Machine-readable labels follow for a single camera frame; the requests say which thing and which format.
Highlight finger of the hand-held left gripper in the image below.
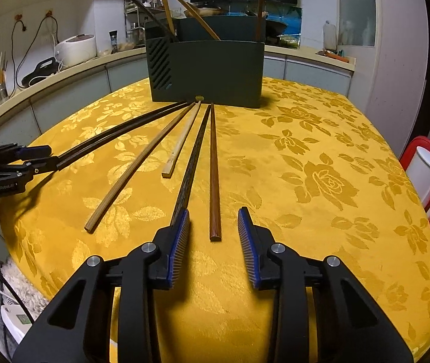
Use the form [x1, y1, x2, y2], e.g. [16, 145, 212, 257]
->
[8, 155, 60, 177]
[0, 143, 51, 160]

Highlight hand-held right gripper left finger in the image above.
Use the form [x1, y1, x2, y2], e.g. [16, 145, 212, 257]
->
[12, 209, 191, 363]

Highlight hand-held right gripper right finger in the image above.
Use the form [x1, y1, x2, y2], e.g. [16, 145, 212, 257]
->
[237, 207, 415, 363]

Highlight long black chopstick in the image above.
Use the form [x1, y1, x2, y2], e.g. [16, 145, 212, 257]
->
[54, 101, 185, 161]
[57, 101, 189, 171]

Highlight dark reddish chopstick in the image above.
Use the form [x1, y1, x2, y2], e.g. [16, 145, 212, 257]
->
[208, 102, 223, 243]

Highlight dark patterned chopstick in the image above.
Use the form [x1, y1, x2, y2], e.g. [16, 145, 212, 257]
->
[171, 104, 213, 224]

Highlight brown wooden chopstick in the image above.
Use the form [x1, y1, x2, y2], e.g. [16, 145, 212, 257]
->
[84, 102, 197, 233]

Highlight short light wooden chopstick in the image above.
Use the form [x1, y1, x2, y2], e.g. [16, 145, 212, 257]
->
[161, 101, 203, 178]

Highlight dark green utensil holder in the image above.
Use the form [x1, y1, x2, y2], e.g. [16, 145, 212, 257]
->
[145, 15, 266, 109]

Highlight dark brown chopstick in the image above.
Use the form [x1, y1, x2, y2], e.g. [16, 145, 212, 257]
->
[129, 0, 176, 42]

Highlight tan wooden chopstick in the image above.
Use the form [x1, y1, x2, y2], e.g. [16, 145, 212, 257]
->
[161, 0, 176, 42]
[157, 0, 222, 41]

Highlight reddish brown chopstick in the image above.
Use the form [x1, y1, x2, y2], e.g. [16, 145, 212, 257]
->
[255, 0, 266, 42]

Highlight utensil cup with chopsticks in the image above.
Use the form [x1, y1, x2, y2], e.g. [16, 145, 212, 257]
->
[0, 50, 10, 101]

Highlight black handheld vacuum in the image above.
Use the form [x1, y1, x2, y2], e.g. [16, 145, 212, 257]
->
[23, 56, 60, 86]

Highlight white fluffy cloth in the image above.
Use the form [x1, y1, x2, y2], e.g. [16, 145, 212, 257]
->
[0, 260, 50, 311]

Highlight yellow floral tablecloth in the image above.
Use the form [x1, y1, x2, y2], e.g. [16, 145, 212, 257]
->
[1, 77, 430, 363]

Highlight white rice cooker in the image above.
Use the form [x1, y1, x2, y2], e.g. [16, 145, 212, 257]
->
[55, 34, 98, 67]

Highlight white plastic device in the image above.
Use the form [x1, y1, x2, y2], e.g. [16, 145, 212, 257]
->
[1, 299, 36, 345]

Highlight metal spice rack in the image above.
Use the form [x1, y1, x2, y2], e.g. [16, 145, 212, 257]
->
[124, 0, 171, 47]

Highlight white electric kettle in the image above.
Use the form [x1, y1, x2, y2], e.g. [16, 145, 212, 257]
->
[406, 146, 430, 221]

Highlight orange and green kitchen tools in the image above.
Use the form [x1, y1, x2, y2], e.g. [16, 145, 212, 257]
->
[316, 49, 349, 62]

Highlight black wok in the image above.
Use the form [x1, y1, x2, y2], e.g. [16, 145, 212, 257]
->
[265, 17, 288, 37]

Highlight white plastic bottle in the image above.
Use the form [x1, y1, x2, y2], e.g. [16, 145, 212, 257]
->
[322, 20, 338, 51]

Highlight golden wok with lid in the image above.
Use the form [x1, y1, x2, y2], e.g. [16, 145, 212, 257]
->
[188, 3, 226, 18]

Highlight frosted glass window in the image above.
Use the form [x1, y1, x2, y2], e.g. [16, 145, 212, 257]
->
[338, 0, 377, 48]

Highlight black power cable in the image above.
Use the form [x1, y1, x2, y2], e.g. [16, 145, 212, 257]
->
[15, 16, 58, 82]
[12, 20, 27, 84]

